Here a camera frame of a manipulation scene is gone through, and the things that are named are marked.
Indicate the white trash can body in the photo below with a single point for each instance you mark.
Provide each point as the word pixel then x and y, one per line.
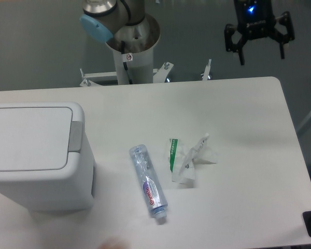
pixel 68 188

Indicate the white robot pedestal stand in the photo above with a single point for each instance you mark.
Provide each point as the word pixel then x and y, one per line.
pixel 131 69

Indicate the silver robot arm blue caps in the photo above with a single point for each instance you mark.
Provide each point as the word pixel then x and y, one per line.
pixel 103 19

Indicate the clear plastic water bottle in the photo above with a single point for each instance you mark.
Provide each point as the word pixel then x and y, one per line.
pixel 153 194

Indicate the crumpled clear plastic wrapper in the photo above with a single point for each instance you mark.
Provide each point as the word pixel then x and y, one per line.
pixel 182 159

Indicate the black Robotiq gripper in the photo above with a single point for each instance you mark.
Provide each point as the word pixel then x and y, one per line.
pixel 255 19

